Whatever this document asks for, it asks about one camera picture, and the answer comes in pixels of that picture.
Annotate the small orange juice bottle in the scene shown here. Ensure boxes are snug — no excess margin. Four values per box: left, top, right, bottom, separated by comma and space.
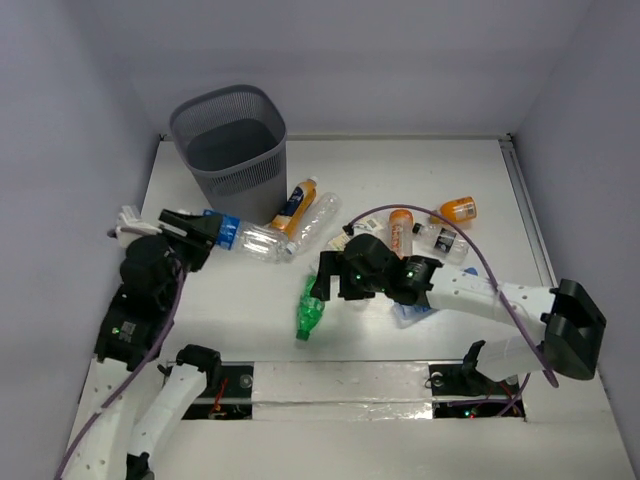
437, 196, 478, 223

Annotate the green plastic bottle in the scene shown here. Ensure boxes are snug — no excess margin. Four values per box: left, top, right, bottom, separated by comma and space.
296, 274, 325, 341

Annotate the clear ribbed plastic bottle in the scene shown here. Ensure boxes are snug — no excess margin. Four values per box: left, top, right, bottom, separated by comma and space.
285, 192, 342, 256

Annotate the clear bottle yellow label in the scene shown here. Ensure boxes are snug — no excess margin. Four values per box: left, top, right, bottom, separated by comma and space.
329, 224, 386, 251

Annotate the grey mesh waste bin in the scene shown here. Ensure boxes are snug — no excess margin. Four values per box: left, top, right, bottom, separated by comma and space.
169, 84, 288, 225

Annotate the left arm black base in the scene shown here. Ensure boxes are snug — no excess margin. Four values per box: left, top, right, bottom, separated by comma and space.
182, 363, 254, 421

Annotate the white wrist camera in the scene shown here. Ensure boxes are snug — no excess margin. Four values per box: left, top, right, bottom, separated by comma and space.
342, 216, 384, 237
107, 205, 161, 243

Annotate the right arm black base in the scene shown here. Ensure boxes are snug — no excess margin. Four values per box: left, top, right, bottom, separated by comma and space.
424, 363, 525, 419

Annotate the clear bottle blue label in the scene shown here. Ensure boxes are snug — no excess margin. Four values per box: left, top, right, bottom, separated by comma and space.
216, 215, 288, 263

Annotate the orange bottle blue white label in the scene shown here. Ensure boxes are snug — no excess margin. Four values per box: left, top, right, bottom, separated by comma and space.
269, 176, 318, 239

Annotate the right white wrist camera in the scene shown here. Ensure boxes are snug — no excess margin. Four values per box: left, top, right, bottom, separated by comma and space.
342, 216, 384, 237

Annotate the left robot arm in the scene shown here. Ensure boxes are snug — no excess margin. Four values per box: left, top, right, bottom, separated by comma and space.
55, 206, 223, 479

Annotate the clear bottle black label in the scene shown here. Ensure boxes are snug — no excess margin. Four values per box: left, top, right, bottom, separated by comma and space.
412, 223, 469, 265

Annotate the blue tinted water bottle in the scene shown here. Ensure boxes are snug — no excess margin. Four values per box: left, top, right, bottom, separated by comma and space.
392, 302, 437, 329

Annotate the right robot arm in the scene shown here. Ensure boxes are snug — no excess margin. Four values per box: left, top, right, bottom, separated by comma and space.
311, 234, 607, 392

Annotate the orange bottle white cap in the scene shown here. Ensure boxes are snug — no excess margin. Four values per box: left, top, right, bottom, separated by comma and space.
388, 209, 414, 258

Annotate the silver foil tape strip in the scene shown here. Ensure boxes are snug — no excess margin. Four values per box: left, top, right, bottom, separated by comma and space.
251, 361, 433, 422

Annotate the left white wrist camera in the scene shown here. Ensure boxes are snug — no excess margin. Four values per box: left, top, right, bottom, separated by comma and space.
107, 205, 161, 243

